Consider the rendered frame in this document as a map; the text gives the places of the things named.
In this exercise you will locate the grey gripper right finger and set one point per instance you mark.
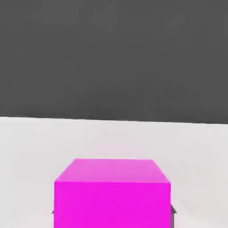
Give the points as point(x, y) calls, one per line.
point(172, 216)

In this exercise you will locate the small magenta cube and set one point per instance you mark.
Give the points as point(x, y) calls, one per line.
point(112, 199)

